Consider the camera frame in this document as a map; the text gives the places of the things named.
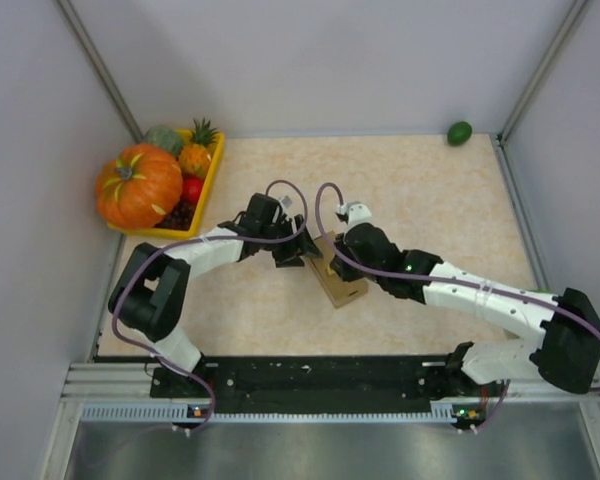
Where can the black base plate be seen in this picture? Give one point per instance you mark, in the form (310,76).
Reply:
(315,385)

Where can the small pineapple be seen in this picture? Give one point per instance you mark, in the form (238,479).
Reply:
(196,156)

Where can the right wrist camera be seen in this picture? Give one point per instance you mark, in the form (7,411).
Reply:
(353,213)

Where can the green lime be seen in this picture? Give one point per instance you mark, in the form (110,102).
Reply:
(459,133)

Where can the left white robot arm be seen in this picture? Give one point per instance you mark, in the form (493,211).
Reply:
(148,298)

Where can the dark grape bunch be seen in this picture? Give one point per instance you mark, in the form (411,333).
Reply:
(180,218)

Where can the yellow plastic tray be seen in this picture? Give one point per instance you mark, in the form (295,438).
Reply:
(201,207)

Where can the red apple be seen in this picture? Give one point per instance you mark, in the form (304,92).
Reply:
(192,189)

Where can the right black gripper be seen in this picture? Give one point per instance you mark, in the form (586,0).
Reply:
(340,265)

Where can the aluminium frame rail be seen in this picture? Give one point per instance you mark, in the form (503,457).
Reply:
(118,389)

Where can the green squash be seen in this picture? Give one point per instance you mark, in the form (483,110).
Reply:
(164,137)

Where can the orange pumpkin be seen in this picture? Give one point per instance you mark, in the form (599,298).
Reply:
(138,188)

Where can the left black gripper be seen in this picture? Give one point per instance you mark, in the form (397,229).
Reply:
(301,246)

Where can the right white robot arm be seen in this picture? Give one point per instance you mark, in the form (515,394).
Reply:
(556,336)

